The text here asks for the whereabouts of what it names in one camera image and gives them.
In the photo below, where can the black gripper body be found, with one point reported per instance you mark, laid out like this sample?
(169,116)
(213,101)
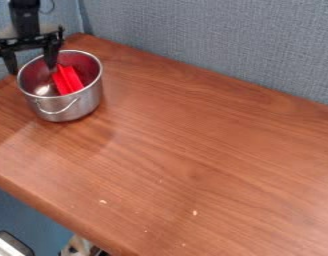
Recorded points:
(26,33)

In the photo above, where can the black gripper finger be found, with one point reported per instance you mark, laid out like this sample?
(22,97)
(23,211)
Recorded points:
(10,62)
(50,52)

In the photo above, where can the grey device below table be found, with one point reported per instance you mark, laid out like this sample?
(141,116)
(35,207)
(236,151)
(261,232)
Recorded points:
(11,246)

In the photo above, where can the metal pot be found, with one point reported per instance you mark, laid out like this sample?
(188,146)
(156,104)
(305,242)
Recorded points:
(51,106)

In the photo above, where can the red plastic block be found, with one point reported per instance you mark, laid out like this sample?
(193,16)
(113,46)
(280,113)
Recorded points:
(66,80)

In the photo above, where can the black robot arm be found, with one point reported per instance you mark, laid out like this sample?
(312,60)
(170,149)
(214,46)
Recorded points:
(26,4)

